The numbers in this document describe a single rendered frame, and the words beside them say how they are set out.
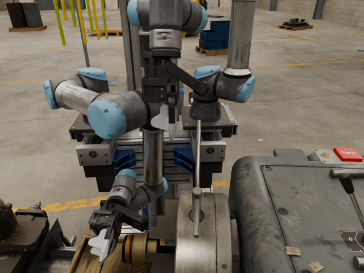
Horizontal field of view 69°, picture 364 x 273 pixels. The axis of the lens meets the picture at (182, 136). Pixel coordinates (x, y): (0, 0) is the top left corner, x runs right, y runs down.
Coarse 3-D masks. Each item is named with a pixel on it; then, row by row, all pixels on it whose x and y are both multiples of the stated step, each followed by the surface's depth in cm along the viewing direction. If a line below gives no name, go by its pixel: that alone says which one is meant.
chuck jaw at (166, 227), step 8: (168, 200) 72; (176, 200) 72; (168, 208) 72; (176, 208) 72; (160, 216) 72; (168, 216) 72; (176, 216) 72; (152, 224) 75; (160, 224) 72; (168, 224) 71; (176, 224) 71; (152, 232) 71; (160, 232) 71; (168, 232) 71
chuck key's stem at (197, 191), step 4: (196, 188) 58; (200, 188) 58; (192, 192) 58; (196, 192) 57; (200, 192) 57; (192, 196) 58; (196, 196) 57; (200, 196) 58; (192, 200) 59; (200, 200) 58; (192, 204) 60; (200, 204) 59; (192, 208) 60; (200, 208) 60
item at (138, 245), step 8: (136, 232) 74; (144, 232) 74; (128, 240) 71; (136, 240) 70; (144, 240) 70; (152, 240) 71; (128, 248) 69; (136, 248) 69; (144, 248) 68; (152, 248) 70; (128, 256) 69; (136, 256) 69; (144, 256) 68; (136, 264) 70; (144, 264) 69
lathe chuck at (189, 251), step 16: (208, 192) 74; (208, 208) 64; (192, 224) 61; (208, 224) 61; (176, 240) 59; (192, 240) 58; (208, 240) 58; (176, 256) 57; (192, 256) 57; (208, 256) 57; (176, 272) 57; (192, 272) 56; (208, 272) 56
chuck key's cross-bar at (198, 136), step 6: (198, 120) 74; (198, 126) 73; (198, 132) 71; (198, 138) 70; (198, 144) 69; (198, 150) 67; (198, 156) 66; (198, 162) 65; (198, 168) 64; (198, 174) 63; (198, 180) 62; (198, 186) 60; (198, 204) 56; (198, 210) 55; (198, 216) 54; (198, 222) 53; (198, 228) 52; (198, 234) 51
